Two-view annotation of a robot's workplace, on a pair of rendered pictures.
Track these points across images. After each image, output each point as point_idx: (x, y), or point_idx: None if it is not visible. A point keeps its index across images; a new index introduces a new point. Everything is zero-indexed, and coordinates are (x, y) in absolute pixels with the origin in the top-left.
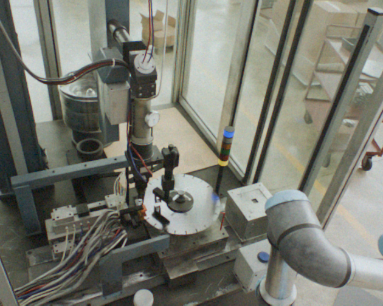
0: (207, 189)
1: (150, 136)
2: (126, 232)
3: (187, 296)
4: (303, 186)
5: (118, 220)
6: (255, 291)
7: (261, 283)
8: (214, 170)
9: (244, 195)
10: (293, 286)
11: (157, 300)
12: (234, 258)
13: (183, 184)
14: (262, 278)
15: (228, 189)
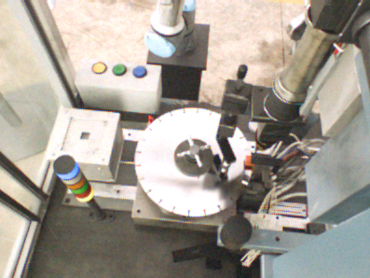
0: (143, 161)
1: (285, 69)
2: (268, 167)
3: (215, 112)
4: (52, 50)
5: (275, 183)
6: (175, 48)
7: (177, 31)
8: (59, 273)
9: (90, 148)
10: (154, 12)
11: (245, 121)
12: (146, 123)
13: (171, 183)
14: (167, 42)
15: (71, 222)
